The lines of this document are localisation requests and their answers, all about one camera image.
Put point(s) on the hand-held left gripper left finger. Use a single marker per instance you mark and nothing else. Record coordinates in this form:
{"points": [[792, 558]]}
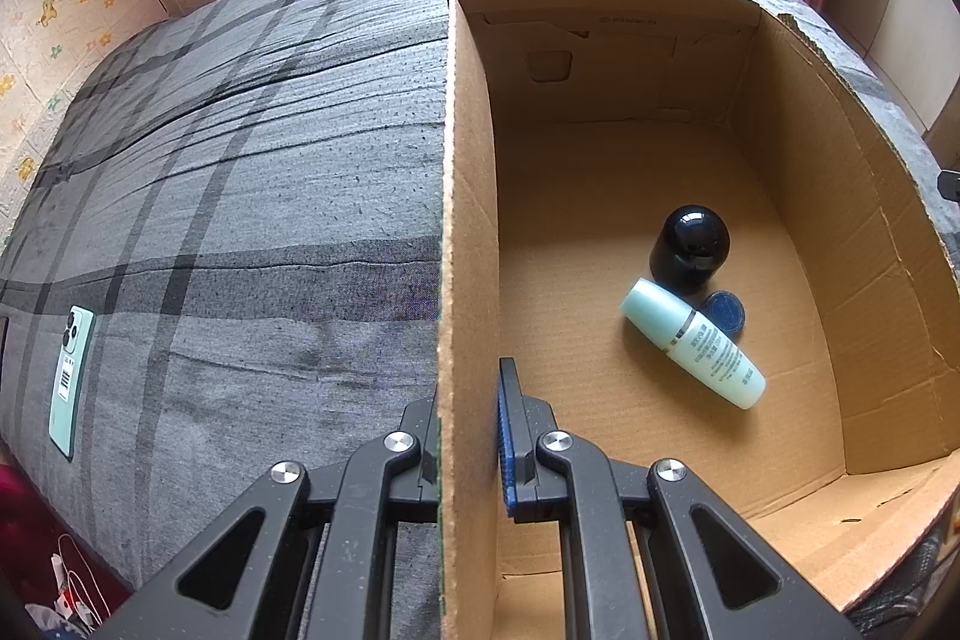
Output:
{"points": [[420, 456]]}

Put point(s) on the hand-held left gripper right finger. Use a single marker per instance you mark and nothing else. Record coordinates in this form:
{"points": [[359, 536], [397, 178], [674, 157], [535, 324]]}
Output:
{"points": [[508, 437]]}

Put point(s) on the light green lotion bottle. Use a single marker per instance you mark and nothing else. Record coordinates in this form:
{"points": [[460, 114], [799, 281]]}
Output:
{"points": [[697, 347]]}

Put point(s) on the cardboard box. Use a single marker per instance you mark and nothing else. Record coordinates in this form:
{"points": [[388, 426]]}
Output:
{"points": [[600, 197]]}

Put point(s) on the black round-top jar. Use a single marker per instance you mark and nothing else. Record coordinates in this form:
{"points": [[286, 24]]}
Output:
{"points": [[686, 242]]}

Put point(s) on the green smartphone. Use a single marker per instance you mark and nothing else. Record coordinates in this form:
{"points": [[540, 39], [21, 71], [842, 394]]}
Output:
{"points": [[71, 385]]}

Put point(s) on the dark red cloth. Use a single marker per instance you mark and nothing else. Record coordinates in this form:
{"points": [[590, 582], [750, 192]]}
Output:
{"points": [[22, 505]]}

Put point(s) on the beige wardrobe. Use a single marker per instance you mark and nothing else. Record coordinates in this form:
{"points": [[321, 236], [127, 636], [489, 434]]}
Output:
{"points": [[900, 10]]}

